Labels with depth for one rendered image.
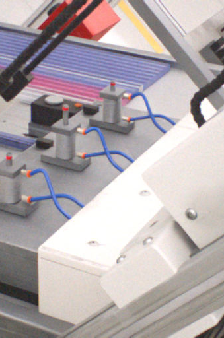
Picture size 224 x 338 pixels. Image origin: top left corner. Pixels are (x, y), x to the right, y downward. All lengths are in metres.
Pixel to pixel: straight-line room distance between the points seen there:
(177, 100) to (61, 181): 0.40
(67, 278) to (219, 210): 0.20
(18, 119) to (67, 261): 0.47
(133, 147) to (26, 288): 0.24
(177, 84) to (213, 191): 0.73
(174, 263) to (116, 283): 0.05
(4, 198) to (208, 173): 0.30
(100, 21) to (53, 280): 1.16
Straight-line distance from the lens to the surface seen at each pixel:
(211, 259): 0.63
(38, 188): 0.92
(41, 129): 1.16
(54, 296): 0.80
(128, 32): 3.46
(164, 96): 1.31
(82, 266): 0.77
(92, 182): 0.93
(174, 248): 0.66
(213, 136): 0.62
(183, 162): 0.63
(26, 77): 0.98
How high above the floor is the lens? 1.78
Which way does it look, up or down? 37 degrees down
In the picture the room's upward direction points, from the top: 52 degrees clockwise
